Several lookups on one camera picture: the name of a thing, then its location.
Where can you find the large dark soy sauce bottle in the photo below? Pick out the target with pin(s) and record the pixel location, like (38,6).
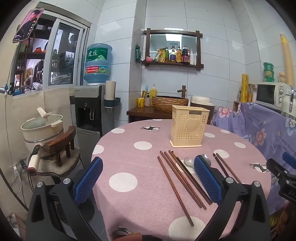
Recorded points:
(185,55)

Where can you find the smartphone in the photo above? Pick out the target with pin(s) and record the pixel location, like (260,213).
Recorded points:
(27,25)

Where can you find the yellow oil bottle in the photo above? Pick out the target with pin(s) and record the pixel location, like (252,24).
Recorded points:
(164,55)

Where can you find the pink polka dot tablecloth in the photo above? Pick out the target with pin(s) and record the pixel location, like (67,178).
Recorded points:
(138,166)

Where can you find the yellow snack packet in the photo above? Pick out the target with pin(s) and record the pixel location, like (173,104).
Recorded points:
(156,57)

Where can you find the white power strip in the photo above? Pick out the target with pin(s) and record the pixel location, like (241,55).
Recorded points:
(18,169)

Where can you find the green hanging packet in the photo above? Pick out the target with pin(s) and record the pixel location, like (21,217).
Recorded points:
(138,53)

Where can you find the dark wooden mirror shelf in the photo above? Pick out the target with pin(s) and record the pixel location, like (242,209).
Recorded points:
(173,32)

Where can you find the black capped sauce bottle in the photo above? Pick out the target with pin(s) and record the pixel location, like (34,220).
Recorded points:
(173,55)

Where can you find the cream plastic utensil holder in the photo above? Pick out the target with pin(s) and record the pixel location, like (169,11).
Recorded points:
(185,132)

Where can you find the fleece cushion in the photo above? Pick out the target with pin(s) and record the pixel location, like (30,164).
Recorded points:
(69,163)

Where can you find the yellow roll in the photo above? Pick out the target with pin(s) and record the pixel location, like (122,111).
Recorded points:
(244,88)

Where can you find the white microwave oven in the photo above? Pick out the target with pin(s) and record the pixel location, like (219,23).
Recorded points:
(268,95)

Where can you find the white and red hair tool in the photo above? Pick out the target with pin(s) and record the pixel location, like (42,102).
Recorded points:
(33,162)

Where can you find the small silver spoon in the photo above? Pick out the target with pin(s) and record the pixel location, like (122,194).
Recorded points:
(189,162)

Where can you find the cream pot with lid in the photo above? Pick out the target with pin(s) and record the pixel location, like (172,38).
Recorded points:
(41,129)

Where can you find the small jar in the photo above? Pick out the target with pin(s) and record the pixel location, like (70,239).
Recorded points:
(282,77)

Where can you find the pink bowl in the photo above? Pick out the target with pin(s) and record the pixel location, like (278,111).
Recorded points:
(148,59)

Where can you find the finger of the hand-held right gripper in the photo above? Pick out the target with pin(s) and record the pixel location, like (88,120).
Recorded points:
(279,172)
(290,160)

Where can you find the dark chopstick with gold band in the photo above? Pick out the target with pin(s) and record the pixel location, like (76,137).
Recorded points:
(219,164)
(190,177)

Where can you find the small wooden box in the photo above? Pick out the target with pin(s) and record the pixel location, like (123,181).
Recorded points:
(237,106)

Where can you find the woven basket wash basin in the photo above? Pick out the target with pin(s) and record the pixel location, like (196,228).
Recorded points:
(161,103)

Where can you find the white plastic bottle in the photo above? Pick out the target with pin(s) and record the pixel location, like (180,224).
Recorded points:
(193,59)

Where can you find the cream corrugated pipe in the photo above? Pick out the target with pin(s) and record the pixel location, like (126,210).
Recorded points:
(288,60)

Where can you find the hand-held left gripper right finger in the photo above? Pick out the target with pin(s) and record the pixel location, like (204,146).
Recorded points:
(207,179)

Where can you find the large shiny metal spoon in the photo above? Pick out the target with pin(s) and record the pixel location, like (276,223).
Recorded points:
(207,160)

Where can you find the yellow soap bottle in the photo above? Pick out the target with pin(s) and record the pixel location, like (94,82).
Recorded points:
(153,92)

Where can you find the stack of green cups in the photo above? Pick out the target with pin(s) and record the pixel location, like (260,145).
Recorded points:
(268,71)

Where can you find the small dark wooden stool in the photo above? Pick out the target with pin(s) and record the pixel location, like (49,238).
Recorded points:
(60,141)

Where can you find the purple floral cloth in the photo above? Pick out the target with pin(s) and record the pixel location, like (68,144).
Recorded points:
(259,129)

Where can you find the yellow mug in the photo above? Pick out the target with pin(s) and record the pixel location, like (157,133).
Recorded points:
(141,102)

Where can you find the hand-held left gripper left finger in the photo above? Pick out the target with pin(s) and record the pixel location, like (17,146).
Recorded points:
(89,180)

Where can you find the brown and white rice cooker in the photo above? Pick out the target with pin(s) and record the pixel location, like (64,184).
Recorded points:
(201,102)

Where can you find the grey water dispenser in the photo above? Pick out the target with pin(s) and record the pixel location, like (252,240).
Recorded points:
(90,109)

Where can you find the dark wooden cabinet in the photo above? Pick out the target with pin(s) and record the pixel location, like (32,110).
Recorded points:
(143,113)

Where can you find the sliding window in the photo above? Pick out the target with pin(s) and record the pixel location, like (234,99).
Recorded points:
(62,58)

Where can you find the bamboo style faucet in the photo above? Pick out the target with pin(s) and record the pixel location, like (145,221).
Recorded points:
(182,91)

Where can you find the brown sauce bottle yellow label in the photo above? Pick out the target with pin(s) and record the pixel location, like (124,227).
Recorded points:
(179,56)

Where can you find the blue water jug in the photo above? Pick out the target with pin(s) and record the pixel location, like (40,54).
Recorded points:
(98,64)

